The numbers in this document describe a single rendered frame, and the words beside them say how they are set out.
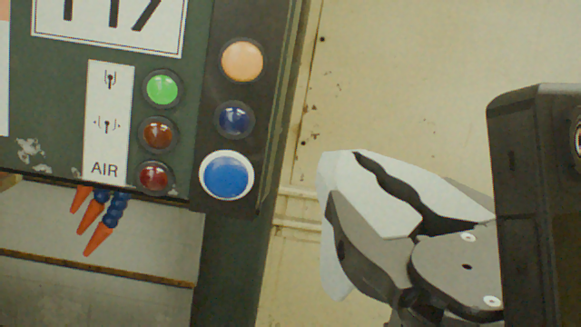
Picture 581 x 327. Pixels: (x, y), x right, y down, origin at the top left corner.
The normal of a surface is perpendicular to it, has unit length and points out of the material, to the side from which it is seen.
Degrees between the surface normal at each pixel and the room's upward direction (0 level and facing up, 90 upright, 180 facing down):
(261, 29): 90
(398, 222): 0
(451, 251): 0
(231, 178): 88
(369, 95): 90
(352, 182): 0
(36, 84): 90
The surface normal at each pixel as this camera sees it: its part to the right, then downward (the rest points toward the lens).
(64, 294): -0.05, 0.39
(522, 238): -0.89, 0.02
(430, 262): 0.17, -0.91
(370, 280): -0.73, 0.15
